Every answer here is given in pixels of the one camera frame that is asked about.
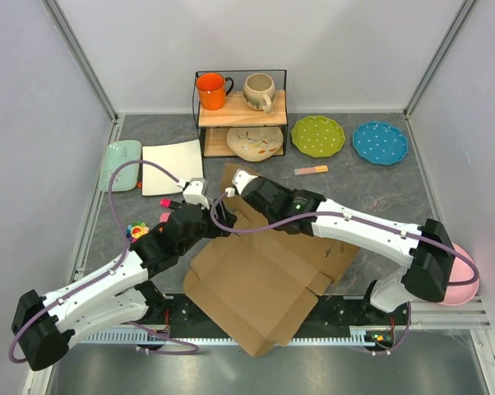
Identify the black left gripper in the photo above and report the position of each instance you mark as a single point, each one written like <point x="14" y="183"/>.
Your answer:
<point x="225" y="217"/>

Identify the brown cardboard box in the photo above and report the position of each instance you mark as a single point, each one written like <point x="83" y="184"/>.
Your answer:
<point x="259" y="286"/>

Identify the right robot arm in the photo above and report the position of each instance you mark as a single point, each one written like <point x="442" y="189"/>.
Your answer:
<point x="423" y="252"/>

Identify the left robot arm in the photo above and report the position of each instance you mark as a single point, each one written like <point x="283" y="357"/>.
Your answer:
<point x="46" y="327"/>

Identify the pink eraser block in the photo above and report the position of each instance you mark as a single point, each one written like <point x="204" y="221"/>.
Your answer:
<point x="164" y="217"/>

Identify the white square plate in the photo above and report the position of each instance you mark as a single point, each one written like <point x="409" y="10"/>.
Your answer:
<point x="182" y="160"/>

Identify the beige leaf pattern plate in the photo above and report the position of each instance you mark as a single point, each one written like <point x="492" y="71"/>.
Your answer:
<point x="255" y="144"/>

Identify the rainbow flower plush toy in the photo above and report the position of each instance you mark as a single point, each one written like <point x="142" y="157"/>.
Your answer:
<point x="135" y="230"/>

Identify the orange pink eraser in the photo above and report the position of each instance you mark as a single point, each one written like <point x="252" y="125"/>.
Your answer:
<point x="311" y="170"/>

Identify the mint divided tray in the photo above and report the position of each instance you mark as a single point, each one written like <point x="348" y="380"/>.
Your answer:
<point x="116" y="154"/>

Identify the green dotted plate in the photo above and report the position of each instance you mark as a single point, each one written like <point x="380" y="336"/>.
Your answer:
<point x="318" y="136"/>

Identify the orange mug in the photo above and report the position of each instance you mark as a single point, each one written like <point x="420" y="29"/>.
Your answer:
<point x="213" y="89"/>

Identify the beige ceramic mug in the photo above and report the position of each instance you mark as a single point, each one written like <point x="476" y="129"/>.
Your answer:
<point x="259" y="92"/>

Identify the blue dotted plate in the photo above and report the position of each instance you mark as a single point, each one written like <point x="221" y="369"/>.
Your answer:
<point x="380" y="143"/>

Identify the pink round plate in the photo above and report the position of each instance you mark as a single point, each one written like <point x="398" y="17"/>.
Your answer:
<point x="458" y="295"/>

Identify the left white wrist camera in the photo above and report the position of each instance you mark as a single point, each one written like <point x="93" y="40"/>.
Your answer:
<point x="194" y="192"/>

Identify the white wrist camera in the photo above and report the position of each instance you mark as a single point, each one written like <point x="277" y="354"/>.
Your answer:
<point x="240" y="181"/>
<point x="194" y="192"/>

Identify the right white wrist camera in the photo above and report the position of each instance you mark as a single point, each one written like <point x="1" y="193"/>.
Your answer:
<point x="240" y="181"/>

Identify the black wire wooden shelf rack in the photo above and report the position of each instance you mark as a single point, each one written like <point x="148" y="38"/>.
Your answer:
<point x="213" y="125"/>

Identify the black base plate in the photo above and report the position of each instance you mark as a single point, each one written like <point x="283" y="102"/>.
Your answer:
<point x="332" y="316"/>

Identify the grey slotted cable duct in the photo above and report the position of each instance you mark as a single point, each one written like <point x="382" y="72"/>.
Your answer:
<point x="135" y="336"/>

